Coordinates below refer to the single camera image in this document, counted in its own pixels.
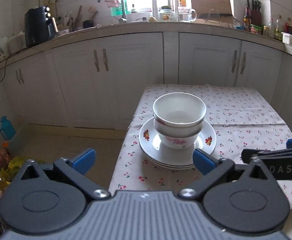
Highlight knife block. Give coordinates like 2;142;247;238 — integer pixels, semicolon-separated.
247;0;262;27

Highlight black air fryer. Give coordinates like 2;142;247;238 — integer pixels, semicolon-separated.
24;6;58;48

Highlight teal plastic jug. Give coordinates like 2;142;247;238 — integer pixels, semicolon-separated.
0;116;16;140

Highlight white plate fruit print top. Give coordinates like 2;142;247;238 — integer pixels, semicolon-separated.
139;118;217;170

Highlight glass pitcher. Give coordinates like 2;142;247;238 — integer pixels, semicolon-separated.
178;7;197;23

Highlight kitchen faucet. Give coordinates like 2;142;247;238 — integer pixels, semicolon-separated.
98;0;127;23

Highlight cherry print tablecloth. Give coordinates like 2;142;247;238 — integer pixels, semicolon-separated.
109;85;292;193

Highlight white bowl pink flowers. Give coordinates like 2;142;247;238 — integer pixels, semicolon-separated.
154;120;203;138
158;132;199;150

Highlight white kitchen cabinets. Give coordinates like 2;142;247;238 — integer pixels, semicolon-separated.
0;23;292;131

